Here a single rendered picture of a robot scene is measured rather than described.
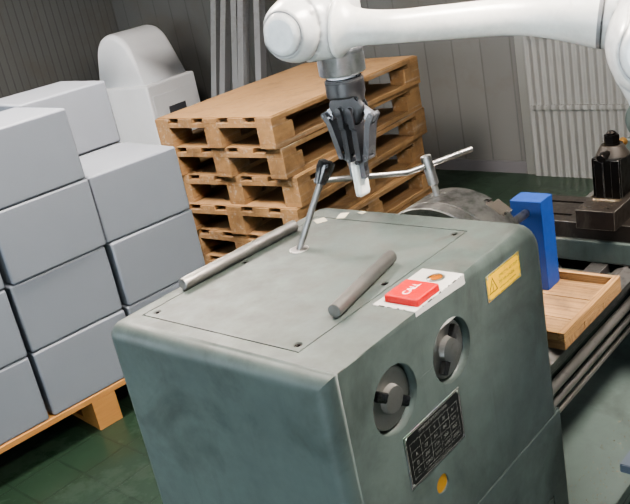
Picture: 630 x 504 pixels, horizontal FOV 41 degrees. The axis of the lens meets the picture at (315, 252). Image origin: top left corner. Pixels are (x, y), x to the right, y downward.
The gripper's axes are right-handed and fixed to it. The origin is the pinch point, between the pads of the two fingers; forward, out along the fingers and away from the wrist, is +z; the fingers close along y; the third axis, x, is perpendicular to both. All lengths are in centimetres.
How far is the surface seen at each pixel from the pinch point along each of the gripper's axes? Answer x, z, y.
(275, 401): 57, 11, -27
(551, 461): 3, 53, -37
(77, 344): -32, 93, 190
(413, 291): 33.0, 4.3, -34.0
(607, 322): -49, 52, -27
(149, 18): -378, 6, 532
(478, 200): -14.3, 8.8, -17.2
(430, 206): -6.3, 7.5, -11.2
